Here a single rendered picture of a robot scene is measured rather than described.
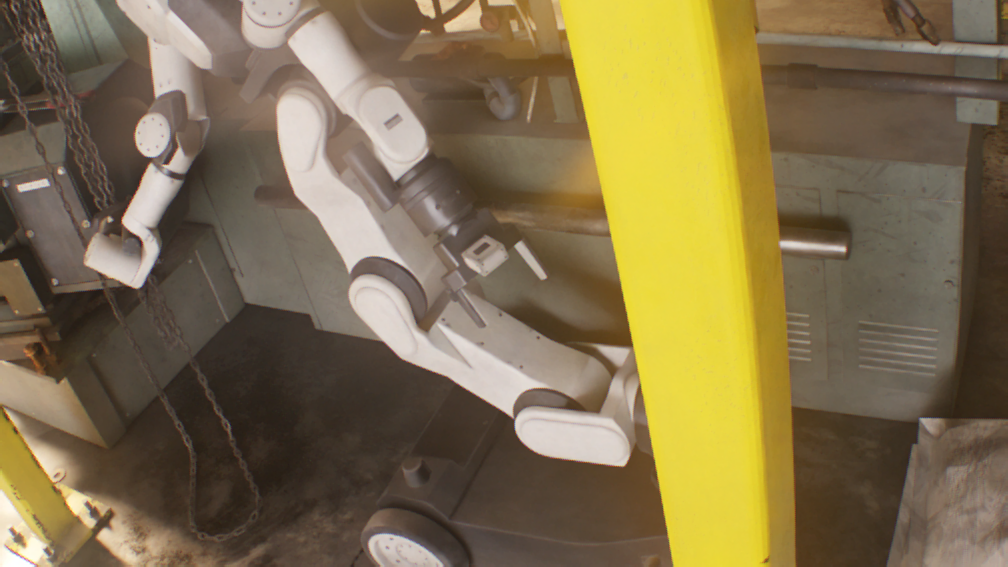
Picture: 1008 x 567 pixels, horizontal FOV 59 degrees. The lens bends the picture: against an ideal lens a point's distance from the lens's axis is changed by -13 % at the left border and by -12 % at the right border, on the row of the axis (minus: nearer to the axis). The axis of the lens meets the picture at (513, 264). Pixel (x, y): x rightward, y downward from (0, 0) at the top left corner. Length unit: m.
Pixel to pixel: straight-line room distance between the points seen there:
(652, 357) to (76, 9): 2.26
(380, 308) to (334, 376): 0.83
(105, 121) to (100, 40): 0.54
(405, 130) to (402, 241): 0.38
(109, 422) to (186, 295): 0.42
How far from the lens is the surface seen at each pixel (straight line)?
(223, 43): 1.52
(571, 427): 1.65
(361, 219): 1.62
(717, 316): 0.72
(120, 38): 2.73
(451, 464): 1.81
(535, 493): 1.77
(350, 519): 2.09
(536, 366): 1.70
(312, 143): 1.53
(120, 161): 2.29
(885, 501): 1.89
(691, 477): 0.86
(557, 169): 1.91
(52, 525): 2.41
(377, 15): 1.43
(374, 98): 1.30
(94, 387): 2.54
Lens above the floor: 1.44
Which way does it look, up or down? 33 degrees down
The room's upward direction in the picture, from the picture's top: 15 degrees counter-clockwise
